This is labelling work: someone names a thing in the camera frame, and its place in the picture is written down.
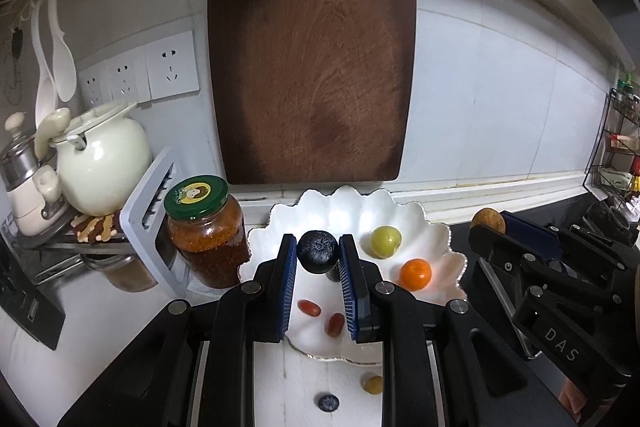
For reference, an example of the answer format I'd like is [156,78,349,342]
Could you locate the brown and cream trivet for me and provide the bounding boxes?
[70,213,123,244]

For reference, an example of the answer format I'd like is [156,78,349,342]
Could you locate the person's right hand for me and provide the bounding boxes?
[558,381,589,414]

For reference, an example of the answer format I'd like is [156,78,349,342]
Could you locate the brown wooden cutting board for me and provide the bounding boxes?
[207,0,418,186]

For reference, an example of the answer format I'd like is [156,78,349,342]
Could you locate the glass jar with green lid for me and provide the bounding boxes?
[164,175,251,290]

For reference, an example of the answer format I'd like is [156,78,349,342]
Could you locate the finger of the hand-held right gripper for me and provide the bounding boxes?
[501,210,627,289]
[468,223,601,359]

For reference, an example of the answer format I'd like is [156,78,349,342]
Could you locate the small cream pot with lid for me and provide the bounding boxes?
[0,112,67,238]

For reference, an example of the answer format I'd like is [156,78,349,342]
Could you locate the glass jar with brown contents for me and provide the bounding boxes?
[82,252,158,294]

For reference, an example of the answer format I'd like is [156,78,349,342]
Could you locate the white shell-shaped bowl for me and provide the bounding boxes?
[239,186,468,365]

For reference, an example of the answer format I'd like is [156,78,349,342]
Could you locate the black cleaver knife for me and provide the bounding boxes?
[0,222,66,352]

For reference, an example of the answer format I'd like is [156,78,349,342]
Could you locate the metal kitchen shelf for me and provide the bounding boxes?
[12,207,166,289]

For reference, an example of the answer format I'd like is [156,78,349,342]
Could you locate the black wire spice rack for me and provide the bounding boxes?
[584,79,640,208]

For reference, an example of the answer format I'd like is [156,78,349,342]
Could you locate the white rice paddle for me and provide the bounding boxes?
[47,0,77,102]

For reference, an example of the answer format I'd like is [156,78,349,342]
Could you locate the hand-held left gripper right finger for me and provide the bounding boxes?
[338,233,576,427]

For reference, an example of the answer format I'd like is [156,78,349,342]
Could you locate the white wall socket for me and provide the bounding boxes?
[145,31,201,102]
[79,67,113,106]
[105,53,151,104]

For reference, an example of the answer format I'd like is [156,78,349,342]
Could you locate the green grape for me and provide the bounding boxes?
[370,226,402,259]

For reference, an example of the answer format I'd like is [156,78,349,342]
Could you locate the cream ceramic pot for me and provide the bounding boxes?
[34,99,153,217]

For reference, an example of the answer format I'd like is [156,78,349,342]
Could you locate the orange kumquat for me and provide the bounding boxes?
[399,258,432,292]

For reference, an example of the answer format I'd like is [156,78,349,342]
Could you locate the black gas stove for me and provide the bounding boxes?
[450,192,640,427]

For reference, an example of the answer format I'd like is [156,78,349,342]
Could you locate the white vegetable slicer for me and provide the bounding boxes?
[119,147,187,299]

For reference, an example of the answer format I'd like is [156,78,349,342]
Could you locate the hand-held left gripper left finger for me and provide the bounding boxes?
[57,233,299,427]

